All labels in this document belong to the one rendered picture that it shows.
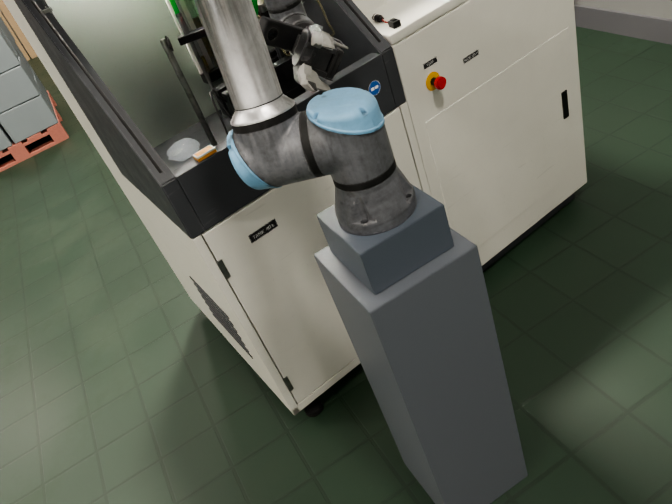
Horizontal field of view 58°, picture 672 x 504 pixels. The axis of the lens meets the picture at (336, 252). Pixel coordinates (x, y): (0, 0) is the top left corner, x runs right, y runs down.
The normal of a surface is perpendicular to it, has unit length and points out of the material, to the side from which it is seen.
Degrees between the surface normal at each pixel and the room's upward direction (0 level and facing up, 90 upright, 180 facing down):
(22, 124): 90
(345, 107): 7
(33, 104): 90
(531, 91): 90
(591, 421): 0
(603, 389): 0
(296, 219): 90
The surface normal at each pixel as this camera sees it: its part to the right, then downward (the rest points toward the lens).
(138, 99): 0.55, 0.36
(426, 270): -0.30, -0.75
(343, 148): -0.12, 0.62
